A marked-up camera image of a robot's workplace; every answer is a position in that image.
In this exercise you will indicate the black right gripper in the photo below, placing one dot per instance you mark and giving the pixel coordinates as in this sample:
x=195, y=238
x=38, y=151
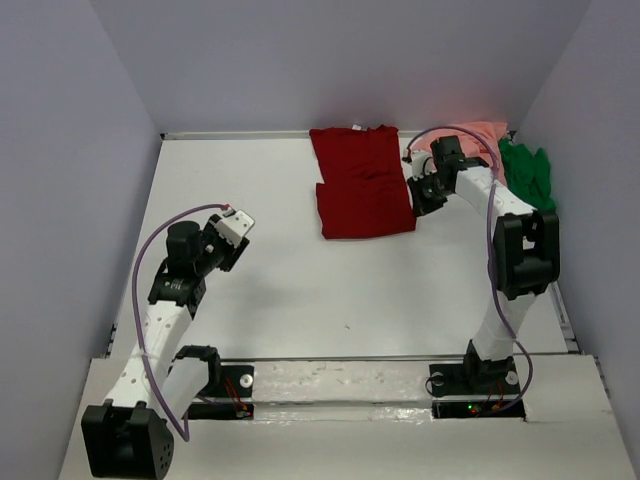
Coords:
x=421, y=206

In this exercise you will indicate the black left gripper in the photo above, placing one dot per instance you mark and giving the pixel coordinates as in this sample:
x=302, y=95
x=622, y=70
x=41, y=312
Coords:
x=231, y=253

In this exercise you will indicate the dark red t shirt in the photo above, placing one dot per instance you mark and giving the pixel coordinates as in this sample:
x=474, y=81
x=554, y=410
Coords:
x=363, y=193

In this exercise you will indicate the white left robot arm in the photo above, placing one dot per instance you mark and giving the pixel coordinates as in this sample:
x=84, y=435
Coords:
x=131, y=434

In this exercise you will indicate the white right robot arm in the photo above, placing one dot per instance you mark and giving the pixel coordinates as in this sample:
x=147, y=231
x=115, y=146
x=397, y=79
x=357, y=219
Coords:
x=523, y=248

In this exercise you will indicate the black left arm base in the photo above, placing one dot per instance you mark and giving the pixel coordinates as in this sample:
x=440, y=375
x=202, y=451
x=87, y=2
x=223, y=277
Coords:
x=230, y=399

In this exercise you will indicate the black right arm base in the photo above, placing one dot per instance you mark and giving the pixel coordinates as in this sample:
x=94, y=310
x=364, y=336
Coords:
x=455, y=396

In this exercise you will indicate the pink crumpled t shirt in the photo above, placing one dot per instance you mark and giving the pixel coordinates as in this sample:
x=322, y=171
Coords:
x=477, y=139

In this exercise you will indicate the green crumpled t shirt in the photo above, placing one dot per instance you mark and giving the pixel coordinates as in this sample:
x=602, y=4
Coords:
x=528, y=174

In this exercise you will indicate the white front cover board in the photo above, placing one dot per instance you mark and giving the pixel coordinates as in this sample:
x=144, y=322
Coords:
x=375, y=420

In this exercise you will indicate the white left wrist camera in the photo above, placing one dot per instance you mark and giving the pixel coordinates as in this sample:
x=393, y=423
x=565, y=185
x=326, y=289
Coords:
x=234, y=226

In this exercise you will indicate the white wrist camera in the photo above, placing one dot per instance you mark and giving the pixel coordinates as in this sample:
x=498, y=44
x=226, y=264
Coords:
x=234, y=226
x=421, y=162

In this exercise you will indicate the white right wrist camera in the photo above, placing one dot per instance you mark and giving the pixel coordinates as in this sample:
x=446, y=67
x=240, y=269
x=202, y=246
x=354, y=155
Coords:
x=421, y=162

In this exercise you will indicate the aluminium front rail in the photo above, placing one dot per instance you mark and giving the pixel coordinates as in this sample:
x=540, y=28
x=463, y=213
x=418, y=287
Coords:
x=426, y=358

